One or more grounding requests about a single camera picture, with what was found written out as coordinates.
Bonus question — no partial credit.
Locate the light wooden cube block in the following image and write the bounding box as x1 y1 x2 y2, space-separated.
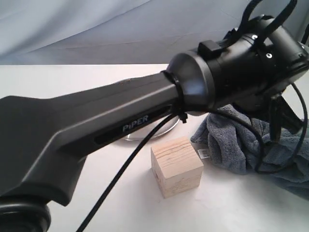
151 137 204 198

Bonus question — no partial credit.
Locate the white backdrop cloth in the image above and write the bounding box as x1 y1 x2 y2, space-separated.
0 0 309 65

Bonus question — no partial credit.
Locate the grey-blue fluffy towel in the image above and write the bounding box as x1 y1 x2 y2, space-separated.
191 105 309 199

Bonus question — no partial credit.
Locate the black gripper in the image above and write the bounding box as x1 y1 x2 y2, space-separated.
232 94 303 142

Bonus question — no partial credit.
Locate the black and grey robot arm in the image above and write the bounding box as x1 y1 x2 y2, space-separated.
0 16 309 232

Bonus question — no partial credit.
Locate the round stainless steel plate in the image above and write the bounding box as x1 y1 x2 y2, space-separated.
113 78 181 142

